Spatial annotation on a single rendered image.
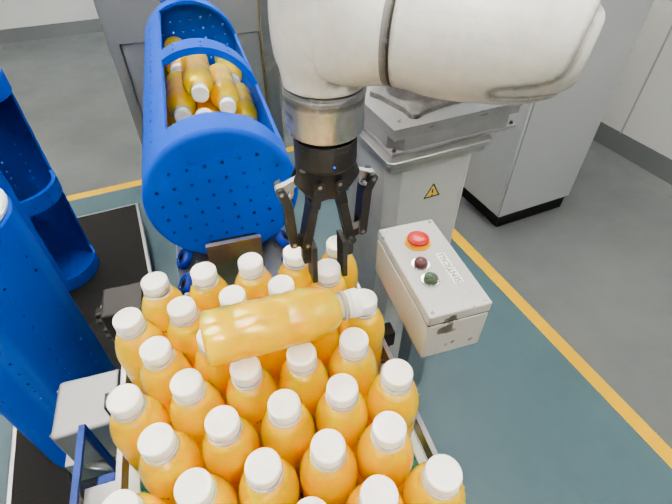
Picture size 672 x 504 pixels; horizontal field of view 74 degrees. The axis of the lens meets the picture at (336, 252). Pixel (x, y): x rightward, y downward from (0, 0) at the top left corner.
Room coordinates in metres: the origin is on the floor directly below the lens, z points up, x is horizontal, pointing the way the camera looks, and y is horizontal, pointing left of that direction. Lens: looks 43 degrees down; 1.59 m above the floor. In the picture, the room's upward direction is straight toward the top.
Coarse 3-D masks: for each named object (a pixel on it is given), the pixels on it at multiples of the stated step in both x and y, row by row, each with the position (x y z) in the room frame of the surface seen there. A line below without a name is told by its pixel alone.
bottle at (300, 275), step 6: (282, 264) 0.52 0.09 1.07; (306, 264) 0.51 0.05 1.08; (282, 270) 0.51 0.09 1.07; (288, 270) 0.51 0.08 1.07; (294, 270) 0.50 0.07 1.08; (300, 270) 0.50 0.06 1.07; (306, 270) 0.51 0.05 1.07; (294, 276) 0.50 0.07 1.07; (300, 276) 0.50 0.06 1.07; (306, 276) 0.50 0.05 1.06; (294, 282) 0.49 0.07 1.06; (300, 282) 0.49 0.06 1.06; (306, 282) 0.50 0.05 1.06
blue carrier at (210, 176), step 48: (192, 0) 1.46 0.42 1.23; (192, 48) 1.06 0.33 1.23; (240, 48) 1.35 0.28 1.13; (144, 96) 0.98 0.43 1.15; (144, 144) 0.75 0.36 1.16; (192, 144) 0.66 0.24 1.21; (240, 144) 0.69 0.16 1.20; (144, 192) 0.64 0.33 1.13; (192, 192) 0.66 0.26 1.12; (240, 192) 0.68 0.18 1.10; (192, 240) 0.65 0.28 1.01
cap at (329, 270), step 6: (318, 264) 0.48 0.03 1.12; (324, 264) 0.48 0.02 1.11; (330, 264) 0.48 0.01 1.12; (336, 264) 0.48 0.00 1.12; (318, 270) 0.46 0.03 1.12; (324, 270) 0.46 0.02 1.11; (330, 270) 0.46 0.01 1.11; (336, 270) 0.46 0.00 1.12; (318, 276) 0.46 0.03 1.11; (324, 276) 0.45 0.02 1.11; (330, 276) 0.45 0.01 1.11; (336, 276) 0.46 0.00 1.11; (324, 282) 0.45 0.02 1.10; (330, 282) 0.45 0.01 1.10
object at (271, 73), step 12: (264, 0) 2.10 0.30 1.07; (264, 12) 2.10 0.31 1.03; (264, 24) 2.10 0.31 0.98; (264, 36) 2.10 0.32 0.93; (264, 48) 2.10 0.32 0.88; (264, 60) 2.10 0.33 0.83; (264, 72) 2.13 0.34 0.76; (276, 72) 2.11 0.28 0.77; (276, 84) 2.11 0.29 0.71; (276, 96) 2.11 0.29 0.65; (276, 108) 2.10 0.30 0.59; (276, 120) 2.10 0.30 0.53
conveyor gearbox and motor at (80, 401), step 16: (64, 384) 0.42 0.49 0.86; (80, 384) 0.42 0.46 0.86; (96, 384) 0.42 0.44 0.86; (112, 384) 0.42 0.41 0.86; (64, 400) 0.39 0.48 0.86; (80, 400) 0.39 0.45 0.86; (96, 400) 0.39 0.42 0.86; (64, 416) 0.36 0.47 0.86; (80, 416) 0.36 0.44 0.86; (96, 416) 0.36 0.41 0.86; (64, 432) 0.34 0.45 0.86; (96, 432) 0.34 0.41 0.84; (64, 448) 0.33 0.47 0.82; (112, 448) 0.34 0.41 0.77
